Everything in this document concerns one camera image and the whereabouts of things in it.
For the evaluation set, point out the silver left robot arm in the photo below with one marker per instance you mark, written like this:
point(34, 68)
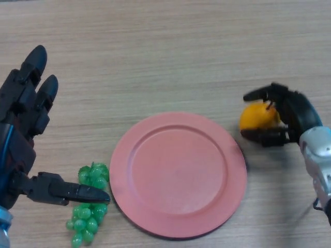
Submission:
point(3, 227)

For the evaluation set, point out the pink round plate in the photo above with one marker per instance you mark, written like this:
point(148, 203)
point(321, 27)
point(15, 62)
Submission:
point(178, 170)

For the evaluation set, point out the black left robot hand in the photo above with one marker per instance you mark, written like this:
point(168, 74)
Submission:
point(18, 149)

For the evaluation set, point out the green grape bunch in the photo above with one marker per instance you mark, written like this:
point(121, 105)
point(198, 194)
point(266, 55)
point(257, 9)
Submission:
point(88, 222)

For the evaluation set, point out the yellow pear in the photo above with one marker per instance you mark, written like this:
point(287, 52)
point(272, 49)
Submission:
point(254, 117)

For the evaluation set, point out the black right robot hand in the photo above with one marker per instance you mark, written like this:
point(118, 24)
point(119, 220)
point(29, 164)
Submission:
point(300, 113)

